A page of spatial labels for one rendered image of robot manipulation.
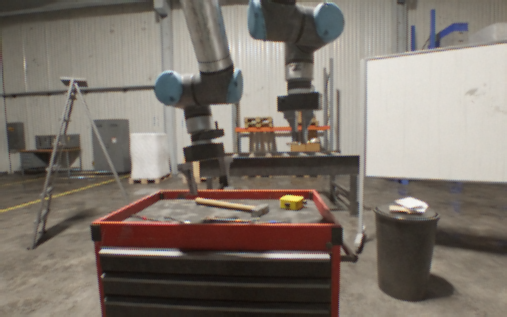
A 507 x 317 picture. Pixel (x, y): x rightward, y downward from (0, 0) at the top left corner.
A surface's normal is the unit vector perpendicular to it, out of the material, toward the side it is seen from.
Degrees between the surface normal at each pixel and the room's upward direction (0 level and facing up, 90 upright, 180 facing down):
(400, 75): 90
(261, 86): 90
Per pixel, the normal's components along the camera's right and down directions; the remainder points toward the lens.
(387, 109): -0.49, 0.08
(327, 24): 0.38, 0.07
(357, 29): -0.08, 0.09
